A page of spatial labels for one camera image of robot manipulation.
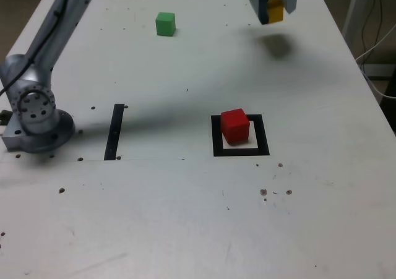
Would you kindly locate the yellow cube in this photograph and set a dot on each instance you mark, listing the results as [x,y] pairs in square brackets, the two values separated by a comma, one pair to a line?
[275,13]

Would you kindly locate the white metal post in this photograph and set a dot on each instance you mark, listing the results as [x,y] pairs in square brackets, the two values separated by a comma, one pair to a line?
[352,6]

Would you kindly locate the black tape square outline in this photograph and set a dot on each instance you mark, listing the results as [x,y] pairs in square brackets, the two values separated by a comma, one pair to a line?
[264,136]

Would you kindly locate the red cube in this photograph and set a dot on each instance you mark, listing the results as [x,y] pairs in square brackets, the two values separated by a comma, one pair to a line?
[235,127]

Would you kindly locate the black tape strip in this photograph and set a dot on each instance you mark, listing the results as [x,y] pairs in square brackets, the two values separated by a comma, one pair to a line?
[114,130]

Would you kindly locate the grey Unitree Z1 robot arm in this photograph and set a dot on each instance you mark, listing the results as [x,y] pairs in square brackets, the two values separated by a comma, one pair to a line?
[65,16]

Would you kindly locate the green cube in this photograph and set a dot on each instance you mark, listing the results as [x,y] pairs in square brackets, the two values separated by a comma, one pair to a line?
[165,25]

